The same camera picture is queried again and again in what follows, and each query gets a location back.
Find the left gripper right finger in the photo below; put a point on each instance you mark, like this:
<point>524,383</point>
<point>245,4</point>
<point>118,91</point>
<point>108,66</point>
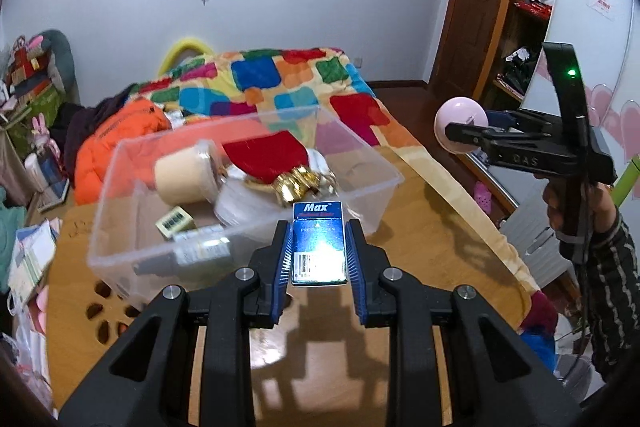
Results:
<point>493,377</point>

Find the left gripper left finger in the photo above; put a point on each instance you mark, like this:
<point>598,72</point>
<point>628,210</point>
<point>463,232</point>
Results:
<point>144,379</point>

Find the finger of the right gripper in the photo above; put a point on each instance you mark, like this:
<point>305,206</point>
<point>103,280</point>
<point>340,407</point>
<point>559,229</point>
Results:
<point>524,120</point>
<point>480,137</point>

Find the pink round case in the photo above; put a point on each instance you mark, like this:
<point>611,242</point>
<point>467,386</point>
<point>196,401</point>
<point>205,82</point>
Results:
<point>452,118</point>

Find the green spray bottle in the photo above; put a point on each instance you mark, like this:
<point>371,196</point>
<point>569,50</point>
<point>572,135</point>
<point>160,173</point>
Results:
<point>192,256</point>

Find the white drawstring cloth bag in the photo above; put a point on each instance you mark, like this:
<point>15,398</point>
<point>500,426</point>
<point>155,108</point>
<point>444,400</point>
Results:
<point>316,172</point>

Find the mahjong tile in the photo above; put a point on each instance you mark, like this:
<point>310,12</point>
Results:
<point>176,221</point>

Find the blue Max staples box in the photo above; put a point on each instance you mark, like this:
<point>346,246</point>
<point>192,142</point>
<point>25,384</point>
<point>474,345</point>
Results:
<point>319,257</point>

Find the clear round cotton pad box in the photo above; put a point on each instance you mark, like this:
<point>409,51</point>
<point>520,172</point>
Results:
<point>256,213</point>

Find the red velvet gift pouch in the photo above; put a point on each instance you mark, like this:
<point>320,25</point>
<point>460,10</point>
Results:
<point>269,163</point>

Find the cream plastic jar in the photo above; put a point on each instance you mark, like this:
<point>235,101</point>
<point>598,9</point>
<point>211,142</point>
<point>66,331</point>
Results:
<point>188,176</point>

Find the striped sleeve forearm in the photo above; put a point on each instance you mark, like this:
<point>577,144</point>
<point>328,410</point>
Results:
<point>612,292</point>

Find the person right hand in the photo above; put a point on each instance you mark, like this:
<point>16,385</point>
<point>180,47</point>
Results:
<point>602,210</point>

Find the wooden shelf unit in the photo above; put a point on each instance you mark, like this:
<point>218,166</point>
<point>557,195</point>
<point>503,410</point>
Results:
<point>514,49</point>

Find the brown wooden door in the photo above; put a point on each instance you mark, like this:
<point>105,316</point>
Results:
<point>467,47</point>

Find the stack of papers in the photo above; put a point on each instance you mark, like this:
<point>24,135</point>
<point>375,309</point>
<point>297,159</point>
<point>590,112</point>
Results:
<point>34,249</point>

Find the clear plastic storage bin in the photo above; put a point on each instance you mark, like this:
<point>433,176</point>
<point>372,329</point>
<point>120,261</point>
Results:
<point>124,230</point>

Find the tablet on side table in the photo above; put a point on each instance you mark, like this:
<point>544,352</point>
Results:
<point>53,195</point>

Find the teal dinosaur plush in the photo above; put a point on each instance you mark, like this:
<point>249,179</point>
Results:
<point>11,219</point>

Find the colourful patchwork blanket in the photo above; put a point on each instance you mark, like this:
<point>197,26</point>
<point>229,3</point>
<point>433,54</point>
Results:
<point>259,81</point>

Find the orange puffer jacket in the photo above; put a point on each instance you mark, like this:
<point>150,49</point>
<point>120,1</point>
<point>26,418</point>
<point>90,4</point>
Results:
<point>134,120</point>

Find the pink rabbit figure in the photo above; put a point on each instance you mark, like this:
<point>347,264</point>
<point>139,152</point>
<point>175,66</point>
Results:
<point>42,138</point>

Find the dark purple garment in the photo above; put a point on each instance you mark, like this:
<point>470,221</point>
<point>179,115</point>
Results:
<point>74,124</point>

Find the yellow curved headboard pillow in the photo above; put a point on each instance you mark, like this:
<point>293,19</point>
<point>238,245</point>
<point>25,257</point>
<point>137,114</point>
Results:
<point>189,46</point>

